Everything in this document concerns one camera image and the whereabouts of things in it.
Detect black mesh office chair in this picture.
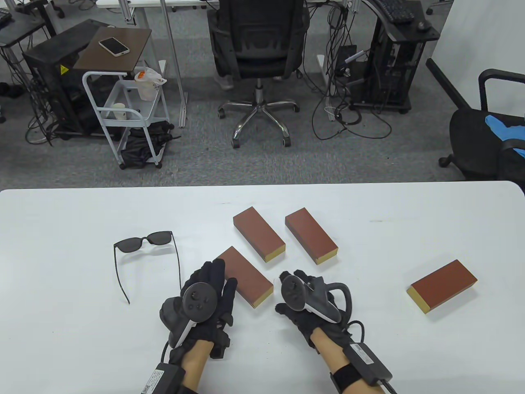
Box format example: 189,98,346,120
206,0,311,149

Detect blue cloth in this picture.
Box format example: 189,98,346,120
485,115,525,158

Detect black floor box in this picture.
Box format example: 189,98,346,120
336,44,358,78

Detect person's left forearm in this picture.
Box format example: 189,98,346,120
180,341,214,394

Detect white desk foot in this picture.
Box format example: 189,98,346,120
317,55,336,122

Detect white rolling cart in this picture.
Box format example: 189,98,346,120
82,71,171,170

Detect black sunglasses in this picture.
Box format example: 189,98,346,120
114,231,182,304

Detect white smartphone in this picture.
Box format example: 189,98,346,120
98,37,130,57

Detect black cable bundle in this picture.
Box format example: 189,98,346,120
25,74,62,147

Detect black bag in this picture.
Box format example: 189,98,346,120
120,120,181,169

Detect black floor cables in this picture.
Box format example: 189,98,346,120
311,72,393,141

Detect black wrist battery pack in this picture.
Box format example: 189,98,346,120
142,363,186,394
342,343,393,386

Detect person's left hand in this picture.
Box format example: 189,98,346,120
169,259,239,362

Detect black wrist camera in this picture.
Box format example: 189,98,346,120
211,330,231,361

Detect black desk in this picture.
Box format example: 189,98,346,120
0,8,49,46

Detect black computer case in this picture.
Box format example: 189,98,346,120
23,19,113,138

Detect person's right forearm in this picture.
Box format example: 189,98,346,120
310,328,386,394

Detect black fabric office chair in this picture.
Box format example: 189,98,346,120
438,69,525,182

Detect black computer stand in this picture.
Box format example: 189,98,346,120
352,0,441,115

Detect white plastic bag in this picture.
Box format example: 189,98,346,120
134,67,168,101

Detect black wrist strap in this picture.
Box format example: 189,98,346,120
329,364,363,394

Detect brown storage box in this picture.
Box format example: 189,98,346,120
407,259,478,315
285,207,339,266
233,206,286,263
215,246,274,309

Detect person's right hand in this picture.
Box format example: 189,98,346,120
275,269,353,350

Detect black keyboard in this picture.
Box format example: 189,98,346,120
374,0,415,23

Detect grey VR controller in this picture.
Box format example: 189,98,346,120
159,282,218,349
280,275,352,325

